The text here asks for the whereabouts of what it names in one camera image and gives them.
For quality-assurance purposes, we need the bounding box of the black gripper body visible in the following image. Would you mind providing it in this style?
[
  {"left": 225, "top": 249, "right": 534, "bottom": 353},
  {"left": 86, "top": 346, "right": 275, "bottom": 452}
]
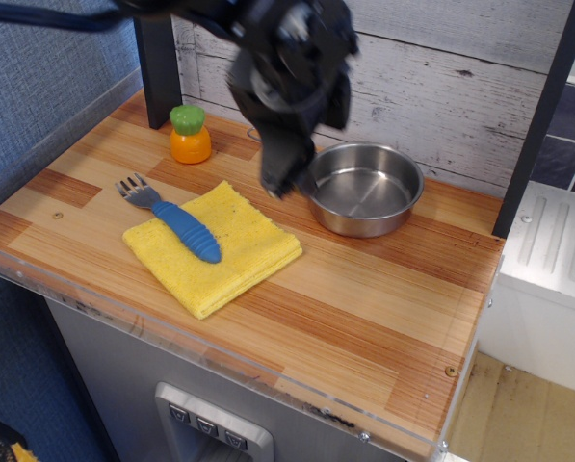
[{"left": 226, "top": 50, "right": 353, "bottom": 193}]

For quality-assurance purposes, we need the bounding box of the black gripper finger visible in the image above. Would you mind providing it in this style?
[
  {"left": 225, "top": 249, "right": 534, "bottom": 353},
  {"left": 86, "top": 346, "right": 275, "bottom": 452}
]
[{"left": 265, "top": 164, "right": 318, "bottom": 199}]

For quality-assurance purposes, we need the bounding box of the stainless steel pot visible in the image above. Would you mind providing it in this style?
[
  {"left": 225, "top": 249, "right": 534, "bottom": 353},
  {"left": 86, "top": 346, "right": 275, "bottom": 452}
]
[{"left": 302, "top": 142, "right": 425, "bottom": 238}]

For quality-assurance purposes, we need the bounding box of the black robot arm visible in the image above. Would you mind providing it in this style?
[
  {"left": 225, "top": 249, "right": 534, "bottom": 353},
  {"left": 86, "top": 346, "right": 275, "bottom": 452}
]
[{"left": 118, "top": 1, "right": 358, "bottom": 197}]

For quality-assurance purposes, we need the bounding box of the yellow folded cloth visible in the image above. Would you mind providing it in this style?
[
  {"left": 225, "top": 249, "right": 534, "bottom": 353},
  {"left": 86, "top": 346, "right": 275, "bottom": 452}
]
[{"left": 122, "top": 181, "right": 302, "bottom": 320}]

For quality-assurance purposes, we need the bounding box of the orange toy carrot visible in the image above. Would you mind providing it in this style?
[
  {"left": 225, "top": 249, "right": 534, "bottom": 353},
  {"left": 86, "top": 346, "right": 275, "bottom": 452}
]
[{"left": 170, "top": 105, "right": 212, "bottom": 165}]

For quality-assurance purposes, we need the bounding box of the silver dispenser panel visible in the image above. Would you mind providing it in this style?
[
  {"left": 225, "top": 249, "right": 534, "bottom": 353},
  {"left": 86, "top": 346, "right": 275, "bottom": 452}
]
[{"left": 155, "top": 382, "right": 274, "bottom": 461}]

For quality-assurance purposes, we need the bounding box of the white ridged appliance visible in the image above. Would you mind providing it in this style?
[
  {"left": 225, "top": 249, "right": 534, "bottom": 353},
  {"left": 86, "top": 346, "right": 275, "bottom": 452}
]
[{"left": 478, "top": 182, "right": 575, "bottom": 390}]

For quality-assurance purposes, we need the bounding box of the clear acrylic edge guard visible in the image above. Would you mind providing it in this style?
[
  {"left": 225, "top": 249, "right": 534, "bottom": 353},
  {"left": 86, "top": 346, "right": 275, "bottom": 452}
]
[{"left": 0, "top": 231, "right": 503, "bottom": 461}]

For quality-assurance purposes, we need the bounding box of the yellow black object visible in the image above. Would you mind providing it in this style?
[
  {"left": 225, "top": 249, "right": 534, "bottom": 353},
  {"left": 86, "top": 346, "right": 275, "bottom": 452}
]
[{"left": 0, "top": 437, "right": 39, "bottom": 462}]

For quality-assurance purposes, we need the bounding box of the blue handled metal fork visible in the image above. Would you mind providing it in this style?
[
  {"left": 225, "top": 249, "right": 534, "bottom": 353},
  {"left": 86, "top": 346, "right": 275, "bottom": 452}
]
[{"left": 115, "top": 173, "right": 222, "bottom": 264}]

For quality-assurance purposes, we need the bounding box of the dark left post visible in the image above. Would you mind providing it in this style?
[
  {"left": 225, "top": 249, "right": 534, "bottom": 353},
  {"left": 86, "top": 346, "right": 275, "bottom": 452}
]
[{"left": 134, "top": 17, "right": 182, "bottom": 129}]

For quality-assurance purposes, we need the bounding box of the dark post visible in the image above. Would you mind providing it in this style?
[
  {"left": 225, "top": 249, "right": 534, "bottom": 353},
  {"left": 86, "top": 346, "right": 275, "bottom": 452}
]
[
  {"left": 492, "top": 1, "right": 575, "bottom": 239},
  {"left": 134, "top": 17, "right": 182, "bottom": 129}
]

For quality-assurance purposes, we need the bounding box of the black braided cable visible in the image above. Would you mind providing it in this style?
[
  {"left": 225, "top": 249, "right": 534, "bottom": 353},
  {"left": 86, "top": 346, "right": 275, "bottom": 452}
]
[{"left": 0, "top": 0, "right": 139, "bottom": 34}]

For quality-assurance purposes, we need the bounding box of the dark right post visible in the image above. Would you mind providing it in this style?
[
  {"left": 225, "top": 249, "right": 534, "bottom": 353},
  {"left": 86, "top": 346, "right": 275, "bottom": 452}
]
[{"left": 492, "top": 1, "right": 575, "bottom": 239}]

